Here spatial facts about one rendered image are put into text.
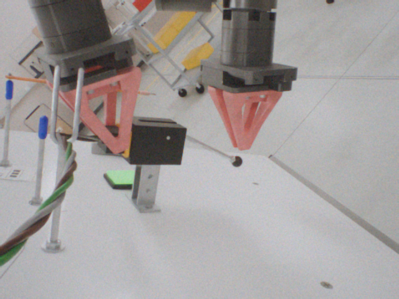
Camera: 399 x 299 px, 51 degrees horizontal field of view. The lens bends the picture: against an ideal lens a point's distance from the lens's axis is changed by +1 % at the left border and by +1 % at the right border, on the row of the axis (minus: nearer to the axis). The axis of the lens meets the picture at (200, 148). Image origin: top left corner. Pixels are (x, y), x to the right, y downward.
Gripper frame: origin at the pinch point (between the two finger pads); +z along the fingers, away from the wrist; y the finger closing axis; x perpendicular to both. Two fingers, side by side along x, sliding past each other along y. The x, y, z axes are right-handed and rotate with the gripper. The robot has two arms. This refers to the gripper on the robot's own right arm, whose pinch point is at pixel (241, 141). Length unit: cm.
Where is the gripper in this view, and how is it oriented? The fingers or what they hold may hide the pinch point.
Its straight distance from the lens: 48.7
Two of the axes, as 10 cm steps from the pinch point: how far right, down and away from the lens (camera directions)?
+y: 4.7, 3.0, -8.3
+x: 8.8, -1.4, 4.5
